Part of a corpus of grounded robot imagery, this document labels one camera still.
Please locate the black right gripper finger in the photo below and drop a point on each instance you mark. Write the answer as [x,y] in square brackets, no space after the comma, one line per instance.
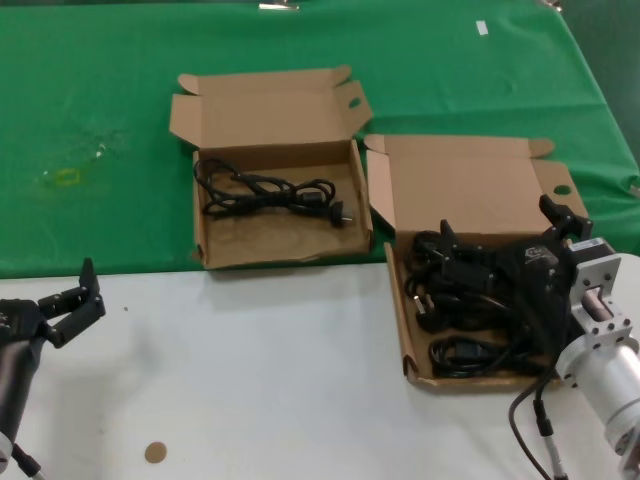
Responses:
[570,222]
[465,262]

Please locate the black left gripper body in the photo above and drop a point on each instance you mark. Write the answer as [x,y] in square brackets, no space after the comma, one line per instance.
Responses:
[20,322]

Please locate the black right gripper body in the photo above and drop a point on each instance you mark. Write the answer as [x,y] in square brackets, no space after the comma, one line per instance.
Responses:
[535,270]

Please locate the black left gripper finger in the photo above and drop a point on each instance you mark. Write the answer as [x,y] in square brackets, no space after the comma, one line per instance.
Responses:
[85,305]

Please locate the cardboard box with round-hole flap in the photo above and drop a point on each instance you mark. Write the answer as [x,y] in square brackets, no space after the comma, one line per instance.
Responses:
[460,180]

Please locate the cardboard box with oval-hole flap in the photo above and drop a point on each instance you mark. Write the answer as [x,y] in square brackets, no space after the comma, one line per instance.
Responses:
[280,105]

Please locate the round brown sticker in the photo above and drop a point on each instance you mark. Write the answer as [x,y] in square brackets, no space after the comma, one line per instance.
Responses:
[155,452]

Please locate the white tape label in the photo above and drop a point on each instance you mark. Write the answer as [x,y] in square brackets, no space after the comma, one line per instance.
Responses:
[481,27]

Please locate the green tablecloth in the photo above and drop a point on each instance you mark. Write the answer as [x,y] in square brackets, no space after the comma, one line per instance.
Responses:
[100,75]

